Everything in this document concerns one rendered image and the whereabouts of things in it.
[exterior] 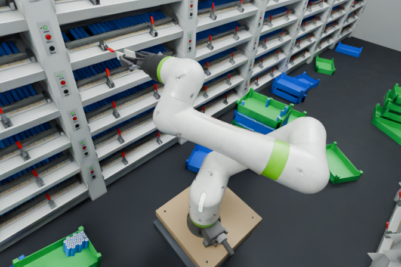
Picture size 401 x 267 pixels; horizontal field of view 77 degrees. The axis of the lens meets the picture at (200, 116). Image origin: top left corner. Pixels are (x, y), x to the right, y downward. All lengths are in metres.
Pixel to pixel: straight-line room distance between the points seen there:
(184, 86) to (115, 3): 0.56
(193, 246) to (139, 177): 0.74
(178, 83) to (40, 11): 0.55
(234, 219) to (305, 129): 0.55
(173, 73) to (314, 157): 0.45
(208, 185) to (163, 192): 0.71
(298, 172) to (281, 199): 1.01
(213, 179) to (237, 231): 0.29
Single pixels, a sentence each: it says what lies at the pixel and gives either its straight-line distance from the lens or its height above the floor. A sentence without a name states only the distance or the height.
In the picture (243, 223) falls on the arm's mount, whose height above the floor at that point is 0.33.
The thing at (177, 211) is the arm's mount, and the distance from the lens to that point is 1.21.
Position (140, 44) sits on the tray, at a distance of 1.27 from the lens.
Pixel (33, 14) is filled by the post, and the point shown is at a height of 1.07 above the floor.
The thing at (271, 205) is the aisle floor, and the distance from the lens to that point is 1.70.
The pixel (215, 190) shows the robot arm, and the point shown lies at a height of 0.57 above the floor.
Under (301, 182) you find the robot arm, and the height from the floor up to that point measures 0.82.
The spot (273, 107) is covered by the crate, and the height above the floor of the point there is 0.40.
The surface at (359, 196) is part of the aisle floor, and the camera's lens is 2.01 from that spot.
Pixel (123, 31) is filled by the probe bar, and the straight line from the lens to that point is 1.28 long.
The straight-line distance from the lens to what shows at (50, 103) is 1.24.
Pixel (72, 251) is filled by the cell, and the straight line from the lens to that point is 1.51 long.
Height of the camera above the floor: 1.37
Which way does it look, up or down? 39 degrees down
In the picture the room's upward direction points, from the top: 5 degrees clockwise
